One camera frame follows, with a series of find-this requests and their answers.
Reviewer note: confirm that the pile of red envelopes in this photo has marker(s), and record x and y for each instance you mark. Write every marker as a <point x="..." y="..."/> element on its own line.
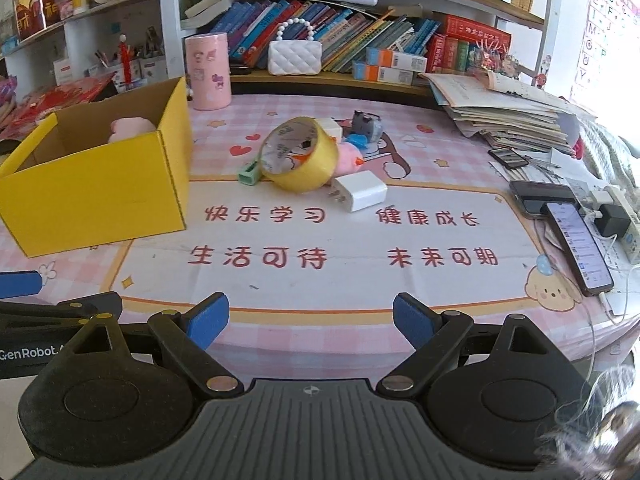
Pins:
<point x="55" y="102"/>

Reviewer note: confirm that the red book box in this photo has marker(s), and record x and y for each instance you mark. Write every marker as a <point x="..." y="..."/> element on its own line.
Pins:
<point x="480" y="32"/>

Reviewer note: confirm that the small white charger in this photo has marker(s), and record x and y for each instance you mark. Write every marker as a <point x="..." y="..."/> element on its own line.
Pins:
<point x="331" y="127"/>

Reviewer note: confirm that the white bookshelf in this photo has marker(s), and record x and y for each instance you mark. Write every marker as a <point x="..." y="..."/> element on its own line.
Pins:
<point x="167" y="10"/>

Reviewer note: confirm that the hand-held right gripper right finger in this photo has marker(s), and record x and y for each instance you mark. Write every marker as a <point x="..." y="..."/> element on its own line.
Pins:
<point x="415" y="320"/>

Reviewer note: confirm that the red festive figure decoration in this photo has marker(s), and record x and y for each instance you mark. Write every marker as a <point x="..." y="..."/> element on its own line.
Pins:
<point x="37" y="5"/>

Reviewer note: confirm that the small white box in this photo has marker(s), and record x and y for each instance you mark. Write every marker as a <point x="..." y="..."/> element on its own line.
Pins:
<point x="67" y="71"/>

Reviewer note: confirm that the alphabet wall poster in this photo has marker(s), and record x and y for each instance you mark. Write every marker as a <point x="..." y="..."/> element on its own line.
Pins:
<point x="607" y="35"/>

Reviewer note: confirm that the large pink plush toy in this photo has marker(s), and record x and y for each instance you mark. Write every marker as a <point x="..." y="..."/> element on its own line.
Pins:
<point x="130" y="128"/>

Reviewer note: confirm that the stack of paper workbooks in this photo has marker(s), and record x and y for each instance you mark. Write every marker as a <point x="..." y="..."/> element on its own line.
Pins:
<point x="500" y="110"/>

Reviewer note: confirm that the black plug charger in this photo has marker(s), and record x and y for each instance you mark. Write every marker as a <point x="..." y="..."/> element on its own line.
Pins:
<point x="614" y="220"/>

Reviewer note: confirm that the yellow cardboard box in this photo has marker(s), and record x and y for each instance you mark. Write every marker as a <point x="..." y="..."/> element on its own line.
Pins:
<point x="100" y="185"/>

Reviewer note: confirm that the green correction tape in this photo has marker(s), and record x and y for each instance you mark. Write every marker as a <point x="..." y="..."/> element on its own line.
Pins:
<point x="247" y="174"/>

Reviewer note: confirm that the large white charger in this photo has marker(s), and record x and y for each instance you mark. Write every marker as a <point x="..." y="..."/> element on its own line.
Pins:
<point x="362" y="190"/>

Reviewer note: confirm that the small black phone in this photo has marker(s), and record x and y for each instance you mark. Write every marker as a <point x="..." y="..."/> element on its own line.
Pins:
<point x="509" y="157"/>

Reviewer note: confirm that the colourful acrylic ornament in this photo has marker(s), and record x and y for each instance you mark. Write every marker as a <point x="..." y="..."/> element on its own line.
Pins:
<point x="500" y="62"/>

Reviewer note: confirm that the phone with lit screen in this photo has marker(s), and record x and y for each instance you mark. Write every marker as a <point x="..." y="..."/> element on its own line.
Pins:
<point x="577" y="245"/>

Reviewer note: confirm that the dark phone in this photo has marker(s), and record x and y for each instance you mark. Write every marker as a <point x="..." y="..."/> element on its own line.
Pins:
<point x="540" y="195"/>

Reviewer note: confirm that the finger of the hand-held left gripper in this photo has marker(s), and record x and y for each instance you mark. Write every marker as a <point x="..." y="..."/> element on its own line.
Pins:
<point x="20" y="285"/>
<point x="50" y="310"/>

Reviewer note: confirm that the red tasselled pen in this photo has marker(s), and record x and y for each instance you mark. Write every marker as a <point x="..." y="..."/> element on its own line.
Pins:
<point x="125" y="60"/>

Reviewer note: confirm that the grey knitted cloth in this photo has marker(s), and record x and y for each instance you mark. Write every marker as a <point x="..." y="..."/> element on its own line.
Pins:
<point x="610" y="150"/>

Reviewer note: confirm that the grey toy figure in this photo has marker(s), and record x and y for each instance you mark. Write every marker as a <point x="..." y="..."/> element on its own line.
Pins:
<point x="365" y="125"/>

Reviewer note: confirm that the yellow packing tape roll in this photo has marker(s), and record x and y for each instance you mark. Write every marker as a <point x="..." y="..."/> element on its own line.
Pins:
<point x="325" y="160"/>

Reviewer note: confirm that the orange and white carton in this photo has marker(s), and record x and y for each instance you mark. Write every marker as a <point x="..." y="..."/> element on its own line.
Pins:
<point x="397" y="60"/>
<point x="382" y="74"/>

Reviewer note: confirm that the white power strip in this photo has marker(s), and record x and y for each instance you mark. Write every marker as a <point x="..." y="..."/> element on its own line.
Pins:
<point x="632" y="245"/>

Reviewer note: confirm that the small black object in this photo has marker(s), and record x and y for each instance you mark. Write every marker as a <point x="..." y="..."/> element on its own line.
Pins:
<point x="240" y="70"/>

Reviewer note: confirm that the row of colourful books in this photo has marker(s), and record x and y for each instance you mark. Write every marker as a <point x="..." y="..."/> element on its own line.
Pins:
<point x="350" y="30"/>

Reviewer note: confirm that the white pen holders with pens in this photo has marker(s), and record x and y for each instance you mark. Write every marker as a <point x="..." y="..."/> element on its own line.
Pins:
<point x="150" y="60"/>

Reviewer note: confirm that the white flat-lying books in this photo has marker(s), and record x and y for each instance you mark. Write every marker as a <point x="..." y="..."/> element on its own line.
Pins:
<point x="210" y="10"/>

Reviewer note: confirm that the pink cylindrical container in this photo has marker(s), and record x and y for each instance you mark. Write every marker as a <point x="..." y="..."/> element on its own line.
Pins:
<point x="207" y="75"/>

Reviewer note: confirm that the pink printed desk mat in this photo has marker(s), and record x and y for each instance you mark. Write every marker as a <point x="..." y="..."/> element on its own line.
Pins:
<point x="300" y="240"/>

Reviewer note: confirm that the small pink plush toy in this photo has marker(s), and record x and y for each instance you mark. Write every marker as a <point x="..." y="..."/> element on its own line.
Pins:
<point x="347" y="157"/>

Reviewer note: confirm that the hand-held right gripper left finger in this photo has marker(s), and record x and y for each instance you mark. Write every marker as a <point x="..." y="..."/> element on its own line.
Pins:
<point x="207" y="320"/>

